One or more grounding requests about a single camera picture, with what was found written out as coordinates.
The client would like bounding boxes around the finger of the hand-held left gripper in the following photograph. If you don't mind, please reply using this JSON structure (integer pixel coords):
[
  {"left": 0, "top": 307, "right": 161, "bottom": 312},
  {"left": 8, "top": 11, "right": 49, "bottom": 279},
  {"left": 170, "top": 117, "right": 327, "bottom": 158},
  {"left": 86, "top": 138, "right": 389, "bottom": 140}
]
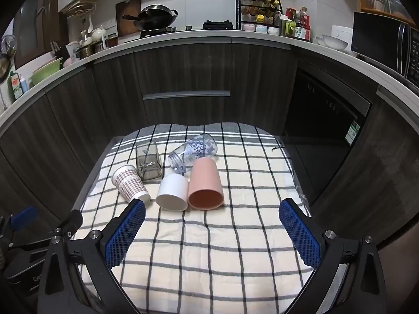
[
  {"left": 9, "top": 206, "right": 38, "bottom": 233},
  {"left": 56, "top": 209, "right": 83, "bottom": 239}
]

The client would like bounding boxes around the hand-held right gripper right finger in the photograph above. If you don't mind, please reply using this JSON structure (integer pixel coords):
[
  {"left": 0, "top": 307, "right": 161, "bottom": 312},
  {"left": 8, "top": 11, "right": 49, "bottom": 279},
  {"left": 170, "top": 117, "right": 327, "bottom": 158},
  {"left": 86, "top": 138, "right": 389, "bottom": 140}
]
[{"left": 279, "top": 198, "right": 386, "bottom": 314}]

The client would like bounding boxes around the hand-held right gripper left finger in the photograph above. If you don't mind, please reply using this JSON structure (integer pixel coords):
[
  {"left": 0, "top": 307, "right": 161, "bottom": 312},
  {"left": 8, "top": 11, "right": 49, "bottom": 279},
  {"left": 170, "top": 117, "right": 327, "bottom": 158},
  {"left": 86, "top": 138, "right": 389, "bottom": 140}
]
[{"left": 37, "top": 199, "right": 146, "bottom": 314}]

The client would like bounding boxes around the brown patterned paper cup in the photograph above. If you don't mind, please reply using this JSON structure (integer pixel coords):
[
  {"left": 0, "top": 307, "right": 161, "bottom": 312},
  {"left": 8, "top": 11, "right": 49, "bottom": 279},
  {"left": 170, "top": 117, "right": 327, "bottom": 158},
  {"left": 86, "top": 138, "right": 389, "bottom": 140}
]
[{"left": 112, "top": 165, "right": 151, "bottom": 203}]

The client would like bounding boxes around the white plastic cup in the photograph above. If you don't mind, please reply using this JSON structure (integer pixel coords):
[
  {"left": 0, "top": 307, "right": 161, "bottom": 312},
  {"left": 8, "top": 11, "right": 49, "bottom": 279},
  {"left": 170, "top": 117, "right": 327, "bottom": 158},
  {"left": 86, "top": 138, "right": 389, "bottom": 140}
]
[{"left": 156, "top": 173, "right": 189, "bottom": 211}]

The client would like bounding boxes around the grey transparent square cup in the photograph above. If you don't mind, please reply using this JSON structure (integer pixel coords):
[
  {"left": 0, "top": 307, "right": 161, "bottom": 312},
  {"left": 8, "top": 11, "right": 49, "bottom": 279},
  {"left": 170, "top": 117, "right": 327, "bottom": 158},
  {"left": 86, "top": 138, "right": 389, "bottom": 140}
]
[{"left": 135, "top": 142, "right": 163, "bottom": 181}]

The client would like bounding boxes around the pink plastic cup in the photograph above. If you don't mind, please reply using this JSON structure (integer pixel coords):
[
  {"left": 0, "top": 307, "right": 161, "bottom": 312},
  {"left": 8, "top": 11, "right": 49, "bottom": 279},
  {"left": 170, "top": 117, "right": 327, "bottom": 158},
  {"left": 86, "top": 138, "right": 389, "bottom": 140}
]
[{"left": 188, "top": 158, "right": 225, "bottom": 210}]

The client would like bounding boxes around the clear glass blue print cup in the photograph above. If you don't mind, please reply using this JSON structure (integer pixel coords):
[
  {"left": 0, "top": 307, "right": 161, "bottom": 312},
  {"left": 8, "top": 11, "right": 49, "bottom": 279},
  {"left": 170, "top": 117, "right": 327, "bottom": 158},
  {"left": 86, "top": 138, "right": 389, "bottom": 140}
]
[{"left": 168, "top": 133, "right": 218, "bottom": 174}]

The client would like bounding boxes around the black checked white cloth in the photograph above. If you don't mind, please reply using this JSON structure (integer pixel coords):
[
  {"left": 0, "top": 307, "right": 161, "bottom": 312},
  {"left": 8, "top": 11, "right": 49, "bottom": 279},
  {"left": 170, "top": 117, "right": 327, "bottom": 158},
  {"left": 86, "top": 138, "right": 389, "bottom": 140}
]
[{"left": 70, "top": 122, "right": 315, "bottom": 314}]

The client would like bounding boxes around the black built-in dishwasher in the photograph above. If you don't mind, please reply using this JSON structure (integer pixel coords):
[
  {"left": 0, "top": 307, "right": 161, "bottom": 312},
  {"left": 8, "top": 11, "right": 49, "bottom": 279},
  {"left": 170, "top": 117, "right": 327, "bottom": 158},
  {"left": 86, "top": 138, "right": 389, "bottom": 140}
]
[{"left": 283, "top": 67, "right": 372, "bottom": 204}]

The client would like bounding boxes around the green dishwasher sticker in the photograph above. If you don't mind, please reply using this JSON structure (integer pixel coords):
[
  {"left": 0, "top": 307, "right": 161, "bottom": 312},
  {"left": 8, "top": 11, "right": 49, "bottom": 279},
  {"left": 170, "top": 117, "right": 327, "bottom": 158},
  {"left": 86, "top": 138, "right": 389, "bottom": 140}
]
[{"left": 347, "top": 121, "right": 361, "bottom": 145}]

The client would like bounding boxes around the green dish soap bottle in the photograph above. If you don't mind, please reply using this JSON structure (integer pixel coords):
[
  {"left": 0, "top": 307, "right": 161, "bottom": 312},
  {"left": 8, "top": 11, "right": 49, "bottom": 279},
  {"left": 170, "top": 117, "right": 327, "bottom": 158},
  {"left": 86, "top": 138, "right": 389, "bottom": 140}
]
[{"left": 8, "top": 71, "right": 23, "bottom": 102}]

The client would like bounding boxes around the green plastic basin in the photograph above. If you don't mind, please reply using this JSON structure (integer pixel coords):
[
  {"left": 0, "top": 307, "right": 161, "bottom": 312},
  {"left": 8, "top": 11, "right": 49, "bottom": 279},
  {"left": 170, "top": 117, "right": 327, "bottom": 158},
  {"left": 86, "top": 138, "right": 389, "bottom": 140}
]
[{"left": 29, "top": 57, "right": 63, "bottom": 86}]

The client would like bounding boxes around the black knife block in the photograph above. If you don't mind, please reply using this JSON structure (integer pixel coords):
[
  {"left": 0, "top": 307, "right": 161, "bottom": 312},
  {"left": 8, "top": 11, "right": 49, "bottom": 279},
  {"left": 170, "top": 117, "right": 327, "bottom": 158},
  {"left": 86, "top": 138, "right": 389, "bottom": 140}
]
[{"left": 50, "top": 41, "right": 71, "bottom": 61}]

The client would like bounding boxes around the hanging pan lid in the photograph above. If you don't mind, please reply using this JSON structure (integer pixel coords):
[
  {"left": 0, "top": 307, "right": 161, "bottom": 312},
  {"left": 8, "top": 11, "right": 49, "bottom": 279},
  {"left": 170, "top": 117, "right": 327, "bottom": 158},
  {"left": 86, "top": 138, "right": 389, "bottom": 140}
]
[{"left": 0, "top": 34, "right": 17, "bottom": 83}]

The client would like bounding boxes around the white rice cooker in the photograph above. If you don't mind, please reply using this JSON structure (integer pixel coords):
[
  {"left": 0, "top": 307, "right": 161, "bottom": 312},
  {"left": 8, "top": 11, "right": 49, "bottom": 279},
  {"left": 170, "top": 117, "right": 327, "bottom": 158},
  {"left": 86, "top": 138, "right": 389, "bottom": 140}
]
[{"left": 331, "top": 25, "right": 354, "bottom": 52}]

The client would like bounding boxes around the black microwave oven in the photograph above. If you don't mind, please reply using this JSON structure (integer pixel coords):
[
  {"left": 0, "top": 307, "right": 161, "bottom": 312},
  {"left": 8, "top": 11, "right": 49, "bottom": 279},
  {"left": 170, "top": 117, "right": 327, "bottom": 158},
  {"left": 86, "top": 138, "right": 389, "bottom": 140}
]
[{"left": 352, "top": 11, "right": 419, "bottom": 87}]

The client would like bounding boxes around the black wok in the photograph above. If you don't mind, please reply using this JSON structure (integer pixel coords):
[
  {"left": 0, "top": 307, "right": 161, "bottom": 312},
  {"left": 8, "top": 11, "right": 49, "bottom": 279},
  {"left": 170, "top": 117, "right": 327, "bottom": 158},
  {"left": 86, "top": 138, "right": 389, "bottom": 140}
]
[{"left": 123, "top": 4, "right": 179, "bottom": 30}]

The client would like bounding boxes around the dark red sauce bottle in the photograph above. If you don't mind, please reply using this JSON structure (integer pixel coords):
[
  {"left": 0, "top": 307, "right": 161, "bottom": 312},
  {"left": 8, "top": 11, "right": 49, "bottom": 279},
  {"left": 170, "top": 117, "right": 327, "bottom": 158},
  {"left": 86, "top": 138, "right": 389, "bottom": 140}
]
[{"left": 299, "top": 7, "right": 311, "bottom": 40}]

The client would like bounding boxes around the dark wooden cutting board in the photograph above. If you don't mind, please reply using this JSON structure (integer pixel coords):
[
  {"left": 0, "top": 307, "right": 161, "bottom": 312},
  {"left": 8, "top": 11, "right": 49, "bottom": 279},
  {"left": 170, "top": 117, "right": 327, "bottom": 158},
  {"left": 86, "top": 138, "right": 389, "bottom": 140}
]
[{"left": 115, "top": 0, "right": 142, "bottom": 37}]

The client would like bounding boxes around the black gas stove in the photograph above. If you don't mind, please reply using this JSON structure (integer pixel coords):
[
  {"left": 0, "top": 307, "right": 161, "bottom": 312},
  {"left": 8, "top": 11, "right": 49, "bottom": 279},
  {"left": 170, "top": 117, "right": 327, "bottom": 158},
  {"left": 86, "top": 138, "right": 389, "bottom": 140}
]
[{"left": 139, "top": 20, "right": 234, "bottom": 38}]

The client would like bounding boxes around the metal drawer handle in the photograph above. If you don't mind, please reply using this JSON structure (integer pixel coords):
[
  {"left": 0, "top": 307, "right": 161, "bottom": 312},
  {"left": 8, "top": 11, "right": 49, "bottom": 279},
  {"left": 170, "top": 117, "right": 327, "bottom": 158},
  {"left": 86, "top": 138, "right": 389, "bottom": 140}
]
[{"left": 143, "top": 90, "right": 230, "bottom": 100}]

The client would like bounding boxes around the wall rack with wooden boards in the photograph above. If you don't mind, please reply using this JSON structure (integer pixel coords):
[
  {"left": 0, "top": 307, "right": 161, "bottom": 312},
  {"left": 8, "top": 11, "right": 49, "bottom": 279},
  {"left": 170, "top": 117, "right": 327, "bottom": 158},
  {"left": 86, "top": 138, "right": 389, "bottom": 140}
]
[{"left": 65, "top": 0, "right": 101, "bottom": 19}]

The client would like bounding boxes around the black wire spice rack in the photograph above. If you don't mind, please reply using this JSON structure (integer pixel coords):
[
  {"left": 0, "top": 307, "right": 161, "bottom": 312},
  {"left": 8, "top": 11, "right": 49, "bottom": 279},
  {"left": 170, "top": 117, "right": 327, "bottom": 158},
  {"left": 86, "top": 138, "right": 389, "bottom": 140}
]
[{"left": 236, "top": 0, "right": 283, "bottom": 35}]

